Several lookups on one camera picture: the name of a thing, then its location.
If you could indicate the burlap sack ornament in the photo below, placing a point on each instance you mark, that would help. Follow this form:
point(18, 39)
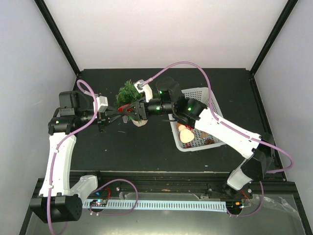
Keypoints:
point(203, 135)

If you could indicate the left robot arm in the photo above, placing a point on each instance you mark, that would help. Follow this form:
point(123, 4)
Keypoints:
point(57, 201)

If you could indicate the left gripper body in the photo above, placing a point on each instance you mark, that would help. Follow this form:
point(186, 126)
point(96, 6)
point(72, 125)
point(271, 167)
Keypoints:
point(100, 120)

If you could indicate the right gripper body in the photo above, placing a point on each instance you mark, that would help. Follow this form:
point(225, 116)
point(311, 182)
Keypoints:
point(146, 113)

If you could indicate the white snowman ornament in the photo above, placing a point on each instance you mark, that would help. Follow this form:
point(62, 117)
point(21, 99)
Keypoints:
point(185, 133)

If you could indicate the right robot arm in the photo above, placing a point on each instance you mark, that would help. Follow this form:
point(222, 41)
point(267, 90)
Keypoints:
point(192, 115)

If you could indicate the clear battery box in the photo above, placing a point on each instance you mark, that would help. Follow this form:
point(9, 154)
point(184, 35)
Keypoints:
point(125, 119)

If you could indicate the white plastic basket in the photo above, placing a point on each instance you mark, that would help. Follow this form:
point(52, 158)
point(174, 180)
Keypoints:
point(197, 144)

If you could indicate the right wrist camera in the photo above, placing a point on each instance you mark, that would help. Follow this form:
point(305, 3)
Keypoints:
point(143, 87)

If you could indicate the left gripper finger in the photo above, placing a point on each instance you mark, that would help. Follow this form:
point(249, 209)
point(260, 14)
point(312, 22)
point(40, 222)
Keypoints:
point(113, 113)
point(112, 118)

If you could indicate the small green christmas tree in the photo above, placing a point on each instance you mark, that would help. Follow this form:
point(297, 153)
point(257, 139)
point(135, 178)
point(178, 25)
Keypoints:
point(127, 94)

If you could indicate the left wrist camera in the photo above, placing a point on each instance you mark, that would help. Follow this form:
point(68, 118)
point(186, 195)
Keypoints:
point(101, 104)

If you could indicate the white slotted cable duct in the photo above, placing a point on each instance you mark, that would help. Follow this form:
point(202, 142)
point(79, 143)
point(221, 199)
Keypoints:
point(160, 205)

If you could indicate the white tree pot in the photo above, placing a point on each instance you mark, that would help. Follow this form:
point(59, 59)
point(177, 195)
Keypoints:
point(139, 123)

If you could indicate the black aluminium frame rail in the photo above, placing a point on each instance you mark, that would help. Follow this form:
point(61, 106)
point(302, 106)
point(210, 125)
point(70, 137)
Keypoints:
point(210, 184)

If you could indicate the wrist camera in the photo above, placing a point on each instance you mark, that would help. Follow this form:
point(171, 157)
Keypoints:
point(143, 87)
point(101, 104)

